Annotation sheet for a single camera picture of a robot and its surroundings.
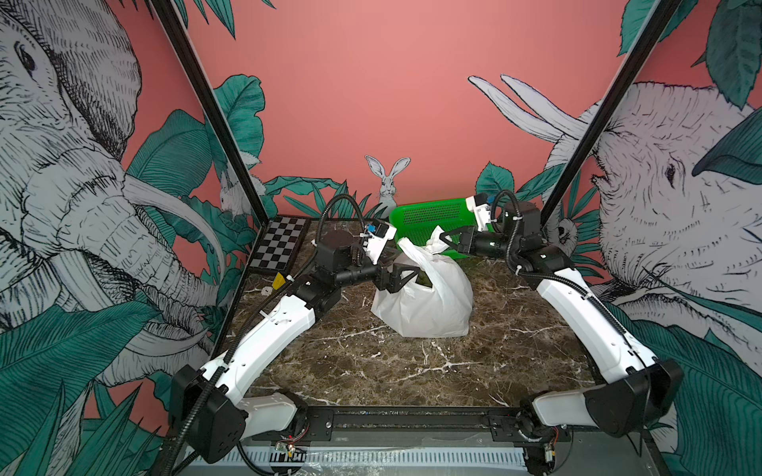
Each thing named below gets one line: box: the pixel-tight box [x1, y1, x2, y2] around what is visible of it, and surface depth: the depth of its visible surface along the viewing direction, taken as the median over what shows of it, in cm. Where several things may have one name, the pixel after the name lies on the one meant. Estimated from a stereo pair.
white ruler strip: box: [241, 447, 529, 466], surface depth 72 cm
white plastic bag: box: [371, 225, 474, 339], surface depth 80 cm
